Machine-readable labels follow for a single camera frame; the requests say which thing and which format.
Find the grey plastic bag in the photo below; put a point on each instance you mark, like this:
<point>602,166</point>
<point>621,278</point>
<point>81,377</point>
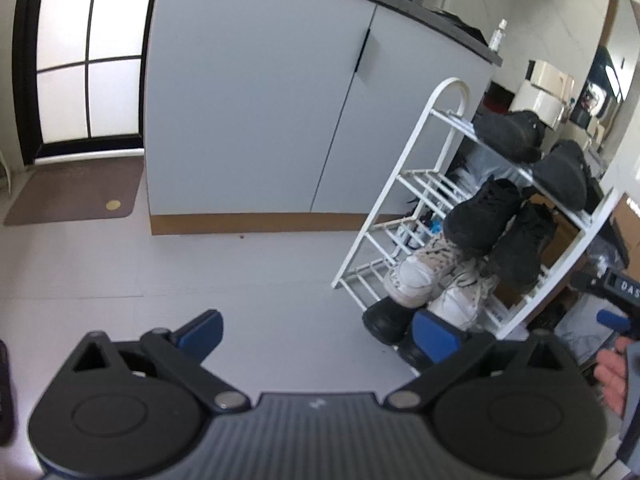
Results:
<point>480,170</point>

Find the white printed sneaker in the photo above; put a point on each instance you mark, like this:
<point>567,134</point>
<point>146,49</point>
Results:
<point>460,305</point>
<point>420,275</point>

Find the cream white appliance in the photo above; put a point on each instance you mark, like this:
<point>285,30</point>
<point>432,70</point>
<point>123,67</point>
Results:
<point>542,95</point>

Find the white shoe rack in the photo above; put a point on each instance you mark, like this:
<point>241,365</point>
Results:
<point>452,81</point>

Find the brown door mat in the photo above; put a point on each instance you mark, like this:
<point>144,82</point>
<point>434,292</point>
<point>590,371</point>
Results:
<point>75,190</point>

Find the black textured slip-on shoe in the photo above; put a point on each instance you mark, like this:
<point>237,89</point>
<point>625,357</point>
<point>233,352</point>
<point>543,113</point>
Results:
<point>505,132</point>
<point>565,175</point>

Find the white cabinet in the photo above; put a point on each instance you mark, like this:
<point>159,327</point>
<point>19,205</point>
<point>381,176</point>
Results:
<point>250,110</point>

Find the clear plastic bag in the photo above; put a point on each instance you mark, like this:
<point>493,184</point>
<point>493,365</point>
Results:
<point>580,335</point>

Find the clear plastic water bottle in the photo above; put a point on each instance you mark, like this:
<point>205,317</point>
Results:
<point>425,225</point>

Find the black lace-up sneaker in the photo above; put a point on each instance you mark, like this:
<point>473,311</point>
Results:
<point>480,215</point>
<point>525,250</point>

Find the black flat object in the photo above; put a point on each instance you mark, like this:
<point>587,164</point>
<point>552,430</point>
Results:
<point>5,395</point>

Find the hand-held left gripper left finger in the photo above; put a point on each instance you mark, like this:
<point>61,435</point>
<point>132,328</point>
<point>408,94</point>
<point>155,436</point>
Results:
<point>200,332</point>

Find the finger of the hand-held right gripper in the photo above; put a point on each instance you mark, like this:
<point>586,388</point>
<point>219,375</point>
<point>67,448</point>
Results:
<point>587,282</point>
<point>612,320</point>

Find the person's right hand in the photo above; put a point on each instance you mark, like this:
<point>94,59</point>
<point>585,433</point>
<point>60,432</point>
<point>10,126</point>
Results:
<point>612,375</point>

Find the clear small bottle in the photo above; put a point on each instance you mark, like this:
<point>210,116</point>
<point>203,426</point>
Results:
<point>499,35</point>

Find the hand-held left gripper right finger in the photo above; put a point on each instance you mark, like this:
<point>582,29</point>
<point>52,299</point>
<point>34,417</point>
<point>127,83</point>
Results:
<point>437,337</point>

